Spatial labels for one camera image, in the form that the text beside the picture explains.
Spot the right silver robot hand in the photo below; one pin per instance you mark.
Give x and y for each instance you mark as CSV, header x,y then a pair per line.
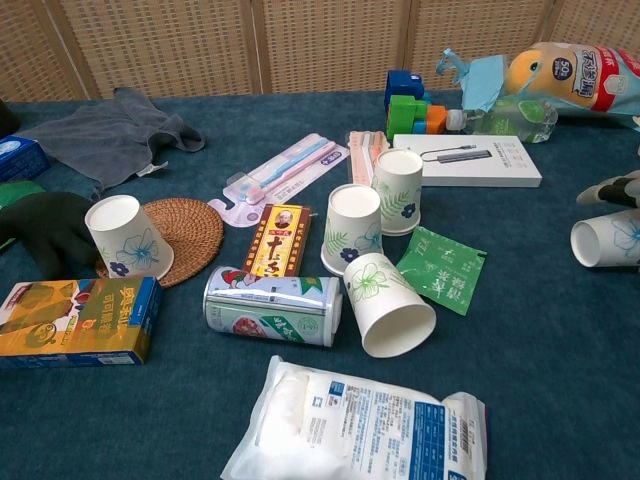
x,y
617,190

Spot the white blue-flower paper cup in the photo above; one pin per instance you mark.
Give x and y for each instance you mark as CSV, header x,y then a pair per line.
x,y
607,240
352,225
125,235
400,190

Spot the white green-flower paper cup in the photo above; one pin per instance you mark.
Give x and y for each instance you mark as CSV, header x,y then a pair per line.
x,y
390,310

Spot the clear plastic water bottle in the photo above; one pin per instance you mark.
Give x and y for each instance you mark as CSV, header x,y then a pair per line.
x,y
510,122

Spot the white USB hub box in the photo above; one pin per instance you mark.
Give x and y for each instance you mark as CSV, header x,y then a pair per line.
x,y
475,162

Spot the dark blue table cloth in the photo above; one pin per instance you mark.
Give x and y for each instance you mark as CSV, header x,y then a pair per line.
x,y
550,350

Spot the green tea sachet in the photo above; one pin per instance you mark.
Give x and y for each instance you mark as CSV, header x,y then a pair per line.
x,y
445,270

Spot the orange toy block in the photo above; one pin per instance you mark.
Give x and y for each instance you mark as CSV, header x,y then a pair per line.
x,y
437,120

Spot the cyan toy block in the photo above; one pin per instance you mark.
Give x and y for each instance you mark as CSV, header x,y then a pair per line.
x,y
421,122

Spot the green toy block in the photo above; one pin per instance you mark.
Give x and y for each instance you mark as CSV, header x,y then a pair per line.
x,y
402,114

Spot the blue toy block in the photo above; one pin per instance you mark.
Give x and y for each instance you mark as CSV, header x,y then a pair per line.
x,y
402,86

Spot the bamboo folding screen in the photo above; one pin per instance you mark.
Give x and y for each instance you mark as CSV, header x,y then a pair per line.
x,y
320,45

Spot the pink toothbrush blister pack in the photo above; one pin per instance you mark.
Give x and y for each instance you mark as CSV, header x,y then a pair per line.
x,y
285,175

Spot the red yellow medicine box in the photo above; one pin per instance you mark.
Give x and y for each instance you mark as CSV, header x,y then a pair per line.
x,y
277,240

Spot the white powder bag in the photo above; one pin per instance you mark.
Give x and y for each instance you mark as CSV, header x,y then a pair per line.
x,y
360,430

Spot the white green drink can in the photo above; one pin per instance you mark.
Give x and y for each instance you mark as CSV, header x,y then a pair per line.
x,y
270,307

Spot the woven rattan coaster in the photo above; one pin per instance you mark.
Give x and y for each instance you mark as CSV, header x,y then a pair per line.
x,y
195,230

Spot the grey towel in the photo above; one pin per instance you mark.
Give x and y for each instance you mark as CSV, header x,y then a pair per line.
x,y
110,135

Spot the yellow blue snack box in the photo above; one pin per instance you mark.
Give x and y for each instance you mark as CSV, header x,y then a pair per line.
x,y
80,320

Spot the black knit glove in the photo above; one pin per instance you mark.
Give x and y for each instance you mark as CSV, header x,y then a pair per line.
x,y
45,230

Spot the blue toothpaste box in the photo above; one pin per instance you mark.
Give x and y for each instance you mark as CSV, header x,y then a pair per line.
x,y
20,157

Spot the green foil packet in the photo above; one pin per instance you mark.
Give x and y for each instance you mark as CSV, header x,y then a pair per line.
x,y
17,192

